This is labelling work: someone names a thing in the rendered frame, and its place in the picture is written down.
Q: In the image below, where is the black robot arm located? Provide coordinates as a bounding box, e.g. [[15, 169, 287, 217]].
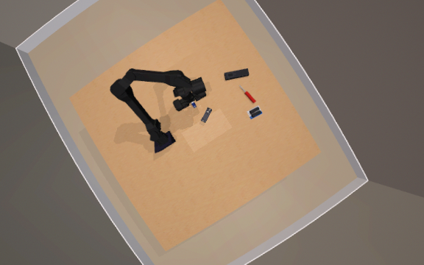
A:
[[110, 68, 206, 146]]

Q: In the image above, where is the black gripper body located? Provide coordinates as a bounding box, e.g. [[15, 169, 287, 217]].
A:
[[173, 91, 206, 111]]

